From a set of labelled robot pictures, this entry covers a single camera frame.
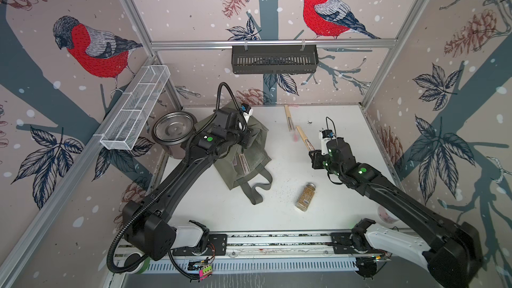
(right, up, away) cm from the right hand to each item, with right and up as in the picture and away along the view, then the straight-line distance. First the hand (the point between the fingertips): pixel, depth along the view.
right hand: (310, 149), depth 81 cm
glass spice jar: (-2, -20, 0) cm, 20 cm away
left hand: (-24, +10, -4) cm, 26 cm away
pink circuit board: (-39, -39, -15) cm, 58 cm away
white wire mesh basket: (-72, +19, -3) cm, 74 cm away
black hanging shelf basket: (-13, +45, +25) cm, 53 cm away
